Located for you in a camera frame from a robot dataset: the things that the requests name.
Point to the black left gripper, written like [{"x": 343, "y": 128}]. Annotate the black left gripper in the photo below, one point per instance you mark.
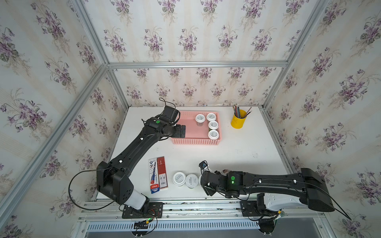
[{"x": 177, "y": 133}]

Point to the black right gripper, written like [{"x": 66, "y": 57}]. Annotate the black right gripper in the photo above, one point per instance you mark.
[{"x": 208, "y": 192}]

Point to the pink plastic basket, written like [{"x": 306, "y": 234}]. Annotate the pink plastic basket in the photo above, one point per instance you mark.
[{"x": 196, "y": 135}]

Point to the yogurt bottle back row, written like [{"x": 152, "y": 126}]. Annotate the yogurt bottle back row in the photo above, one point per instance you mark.
[
  {"x": 213, "y": 135},
  {"x": 213, "y": 125},
  {"x": 211, "y": 117},
  {"x": 200, "y": 119}
]

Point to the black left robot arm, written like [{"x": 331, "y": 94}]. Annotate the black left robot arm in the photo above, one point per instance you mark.
[{"x": 113, "y": 178}]

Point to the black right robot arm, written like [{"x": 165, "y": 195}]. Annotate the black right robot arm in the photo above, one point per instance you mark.
[{"x": 308, "y": 186}]

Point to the red pencil box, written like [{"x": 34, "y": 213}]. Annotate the red pencil box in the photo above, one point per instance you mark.
[{"x": 162, "y": 174}]

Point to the yellow pencil cup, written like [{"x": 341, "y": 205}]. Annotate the yellow pencil cup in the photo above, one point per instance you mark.
[{"x": 238, "y": 122}]

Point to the pencils in cup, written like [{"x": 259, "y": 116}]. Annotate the pencils in cup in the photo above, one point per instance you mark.
[{"x": 237, "y": 112}]

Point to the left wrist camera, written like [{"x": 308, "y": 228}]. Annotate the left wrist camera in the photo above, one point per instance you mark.
[{"x": 171, "y": 115}]

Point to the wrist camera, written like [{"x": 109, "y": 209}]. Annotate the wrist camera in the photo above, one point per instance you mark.
[
  {"x": 203, "y": 166},
  {"x": 171, "y": 115}
]

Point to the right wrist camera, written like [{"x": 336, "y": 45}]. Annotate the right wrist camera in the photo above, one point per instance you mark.
[{"x": 203, "y": 166}]

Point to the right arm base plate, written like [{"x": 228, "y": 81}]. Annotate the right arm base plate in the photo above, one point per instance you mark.
[{"x": 256, "y": 208}]

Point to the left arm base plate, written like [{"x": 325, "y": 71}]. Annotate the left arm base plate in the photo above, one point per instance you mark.
[{"x": 149, "y": 210}]

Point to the aluminium mounting rail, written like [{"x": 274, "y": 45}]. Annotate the aluminium mounting rail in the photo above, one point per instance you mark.
[{"x": 194, "y": 209}]

